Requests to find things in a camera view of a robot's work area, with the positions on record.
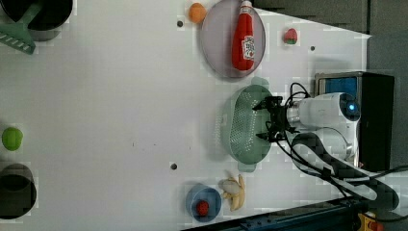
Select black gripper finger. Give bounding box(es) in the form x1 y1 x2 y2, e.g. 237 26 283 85
257 131 277 142
252 96 278 111

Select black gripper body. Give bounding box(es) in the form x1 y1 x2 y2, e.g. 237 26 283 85
268 96 290 141

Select green plastic strainer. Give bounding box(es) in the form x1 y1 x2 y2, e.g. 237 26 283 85
215 77 271 172

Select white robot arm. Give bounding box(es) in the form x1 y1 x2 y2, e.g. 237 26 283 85
253 92 406 213

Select red ketchup bottle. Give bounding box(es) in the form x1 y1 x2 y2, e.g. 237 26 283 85
231 0 256 71

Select peeled toy banana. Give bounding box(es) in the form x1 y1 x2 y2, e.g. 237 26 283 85
218 174 245 212

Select red toy strawberry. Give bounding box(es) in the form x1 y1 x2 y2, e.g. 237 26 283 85
284 28 297 44

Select grey round plate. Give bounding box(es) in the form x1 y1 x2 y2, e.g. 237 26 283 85
200 0 266 78

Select blue bowl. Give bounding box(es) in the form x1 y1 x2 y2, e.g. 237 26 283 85
186 184 222 222

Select small red strawberry in bowl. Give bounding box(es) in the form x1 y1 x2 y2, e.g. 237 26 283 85
195 200 210 217

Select orange toy fruit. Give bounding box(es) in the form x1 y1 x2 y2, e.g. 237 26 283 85
189 3 207 23

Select black cylinder cup upper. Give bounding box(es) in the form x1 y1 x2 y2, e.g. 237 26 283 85
1 0 73 31

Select black cylinder cup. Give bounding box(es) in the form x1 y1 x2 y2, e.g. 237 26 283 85
0 164 37 219
1 0 73 31

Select black cylinder cup lower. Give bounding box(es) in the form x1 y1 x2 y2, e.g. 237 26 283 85
0 164 37 219

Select green toy lime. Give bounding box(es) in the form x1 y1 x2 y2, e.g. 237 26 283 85
1 127 23 151

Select green plastic spatula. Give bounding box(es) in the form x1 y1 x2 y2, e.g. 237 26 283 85
0 0 42 55

